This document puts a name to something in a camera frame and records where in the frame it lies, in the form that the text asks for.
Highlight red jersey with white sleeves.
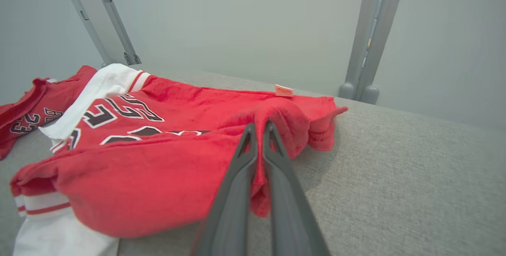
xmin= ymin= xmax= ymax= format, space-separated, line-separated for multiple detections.
xmin=10 ymin=63 xmax=349 ymax=256

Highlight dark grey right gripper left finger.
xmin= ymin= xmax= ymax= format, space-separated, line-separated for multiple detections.
xmin=194 ymin=123 xmax=259 ymax=256

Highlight red shorts with white stripe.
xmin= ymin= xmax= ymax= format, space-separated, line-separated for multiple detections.
xmin=0 ymin=65 xmax=98 ymax=160

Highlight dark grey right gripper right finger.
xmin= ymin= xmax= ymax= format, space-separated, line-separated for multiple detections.
xmin=262 ymin=121 xmax=331 ymax=256

